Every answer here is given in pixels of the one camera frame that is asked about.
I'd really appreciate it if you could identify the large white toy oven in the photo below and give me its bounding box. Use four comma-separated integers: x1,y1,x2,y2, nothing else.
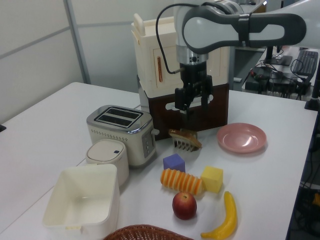
130,13,231,90

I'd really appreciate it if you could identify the black power strip with cables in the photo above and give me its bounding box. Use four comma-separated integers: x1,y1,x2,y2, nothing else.
244,65,313,97

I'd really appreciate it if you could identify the brown wicker basket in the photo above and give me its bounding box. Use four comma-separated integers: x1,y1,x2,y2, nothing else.
102,224,195,240

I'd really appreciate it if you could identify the red apple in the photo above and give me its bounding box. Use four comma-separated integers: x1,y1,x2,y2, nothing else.
171,191,198,221

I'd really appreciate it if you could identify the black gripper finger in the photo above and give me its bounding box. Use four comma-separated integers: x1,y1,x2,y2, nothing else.
200,95,210,113
174,86,194,121

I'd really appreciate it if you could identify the metal toast rack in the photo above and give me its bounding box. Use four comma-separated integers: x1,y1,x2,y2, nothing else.
172,128,200,153

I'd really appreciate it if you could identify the pink plate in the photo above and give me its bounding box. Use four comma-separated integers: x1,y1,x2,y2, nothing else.
216,122,267,154

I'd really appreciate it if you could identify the black keyboard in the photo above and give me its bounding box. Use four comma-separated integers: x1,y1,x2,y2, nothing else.
291,49,320,76

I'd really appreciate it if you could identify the dark brown cabinet box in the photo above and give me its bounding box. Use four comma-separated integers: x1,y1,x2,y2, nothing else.
136,74,230,141

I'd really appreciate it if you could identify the purple foam cube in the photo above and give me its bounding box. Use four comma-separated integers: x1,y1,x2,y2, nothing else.
162,153,186,173

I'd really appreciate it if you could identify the yellow foam cube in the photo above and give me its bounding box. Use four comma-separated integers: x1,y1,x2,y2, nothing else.
200,165,224,194

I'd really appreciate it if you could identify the small cream lidded bin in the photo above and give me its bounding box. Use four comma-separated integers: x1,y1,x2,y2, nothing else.
85,139,130,187

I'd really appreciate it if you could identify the long orange striped bread roll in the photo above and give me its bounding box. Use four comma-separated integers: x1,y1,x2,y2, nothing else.
159,168,206,198

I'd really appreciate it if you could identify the brown bread slice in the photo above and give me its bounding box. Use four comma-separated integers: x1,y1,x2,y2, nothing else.
168,128,203,149

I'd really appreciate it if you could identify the black monitor stand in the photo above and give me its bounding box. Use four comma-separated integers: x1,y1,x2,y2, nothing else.
262,46,293,66

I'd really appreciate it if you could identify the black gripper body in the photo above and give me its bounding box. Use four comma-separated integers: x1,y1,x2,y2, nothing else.
179,61,214,99

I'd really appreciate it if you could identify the black clamp pole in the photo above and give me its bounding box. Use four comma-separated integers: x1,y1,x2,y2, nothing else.
303,62,320,111

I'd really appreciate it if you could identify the cream silver two-slot toaster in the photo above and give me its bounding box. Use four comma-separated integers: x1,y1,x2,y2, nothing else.
86,104,160,169

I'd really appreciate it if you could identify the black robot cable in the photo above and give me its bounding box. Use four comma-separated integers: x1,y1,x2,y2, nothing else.
155,2,186,75

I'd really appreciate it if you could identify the white square plastic container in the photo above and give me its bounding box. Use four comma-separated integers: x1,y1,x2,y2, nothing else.
41,163,120,240

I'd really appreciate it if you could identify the yellow banana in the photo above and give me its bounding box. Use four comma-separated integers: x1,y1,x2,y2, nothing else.
200,191,238,240

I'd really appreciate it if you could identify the copper latch strip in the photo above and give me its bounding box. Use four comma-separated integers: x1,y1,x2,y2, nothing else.
156,56,164,83

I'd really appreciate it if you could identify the white cabinet handle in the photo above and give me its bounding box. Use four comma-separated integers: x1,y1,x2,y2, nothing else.
165,101,215,111

